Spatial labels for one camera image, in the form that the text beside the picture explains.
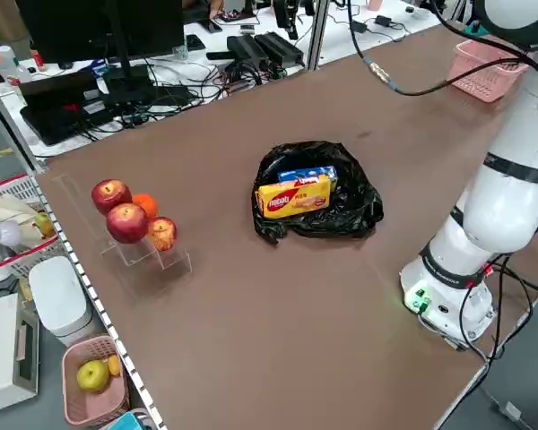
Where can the clear plastic bottle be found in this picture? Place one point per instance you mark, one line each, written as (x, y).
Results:
(6, 62)

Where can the small white fan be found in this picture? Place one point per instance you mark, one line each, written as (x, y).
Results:
(6, 233)

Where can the green yellow fruit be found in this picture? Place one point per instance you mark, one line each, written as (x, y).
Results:
(45, 226)

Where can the person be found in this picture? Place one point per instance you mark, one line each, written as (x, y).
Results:
(215, 6)

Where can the clear acrylic stepped fruit stand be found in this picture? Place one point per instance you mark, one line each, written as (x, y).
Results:
(175, 264)

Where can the blue white carton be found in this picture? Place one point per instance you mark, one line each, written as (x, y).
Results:
(99, 67)

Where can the pink cup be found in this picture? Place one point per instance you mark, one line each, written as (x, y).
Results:
(375, 4)

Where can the white square appliance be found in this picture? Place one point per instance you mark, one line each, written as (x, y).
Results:
(0, 349)

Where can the black computer monitor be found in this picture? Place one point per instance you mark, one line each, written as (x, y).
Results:
(72, 31)

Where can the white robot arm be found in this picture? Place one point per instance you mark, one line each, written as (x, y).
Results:
(497, 210)

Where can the blue Oreo biscuit box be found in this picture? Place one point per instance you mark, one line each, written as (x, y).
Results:
(316, 171)

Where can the black plastic bag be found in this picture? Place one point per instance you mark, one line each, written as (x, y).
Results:
(332, 219)

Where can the beige cloth bag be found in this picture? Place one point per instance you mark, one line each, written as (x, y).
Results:
(9, 210)

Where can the yellow pear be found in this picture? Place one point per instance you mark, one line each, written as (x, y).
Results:
(93, 376)

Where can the white basket with red rim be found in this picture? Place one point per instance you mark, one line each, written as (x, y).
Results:
(22, 186)

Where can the aluminium frame post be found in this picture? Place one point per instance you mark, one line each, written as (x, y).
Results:
(9, 130)
(316, 36)

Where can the white rounded bin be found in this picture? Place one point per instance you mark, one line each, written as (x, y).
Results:
(58, 295)

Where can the black power adapter box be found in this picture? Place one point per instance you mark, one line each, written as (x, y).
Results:
(280, 47)
(246, 49)

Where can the teal plastic box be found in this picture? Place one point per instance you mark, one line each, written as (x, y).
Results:
(127, 423)

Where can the small black charger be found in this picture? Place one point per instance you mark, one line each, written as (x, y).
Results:
(383, 20)
(358, 26)

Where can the yellow Nabati wafer box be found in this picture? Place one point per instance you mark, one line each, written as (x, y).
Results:
(291, 201)

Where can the pink plastic basket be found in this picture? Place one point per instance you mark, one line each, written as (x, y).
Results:
(479, 85)

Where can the black laptop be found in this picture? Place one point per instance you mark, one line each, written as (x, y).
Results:
(58, 116)

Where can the aluminium table edge rail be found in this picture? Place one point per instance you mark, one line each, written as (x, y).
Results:
(94, 304)

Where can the red yellow streaked apple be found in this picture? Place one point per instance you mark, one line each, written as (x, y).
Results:
(163, 235)

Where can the black monitor stand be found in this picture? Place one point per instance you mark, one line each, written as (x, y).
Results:
(130, 85)

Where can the small orange yellow fruit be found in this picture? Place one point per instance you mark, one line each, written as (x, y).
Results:
(114, 365)

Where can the dull pink mesh basket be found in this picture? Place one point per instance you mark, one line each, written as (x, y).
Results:
(94, 410)

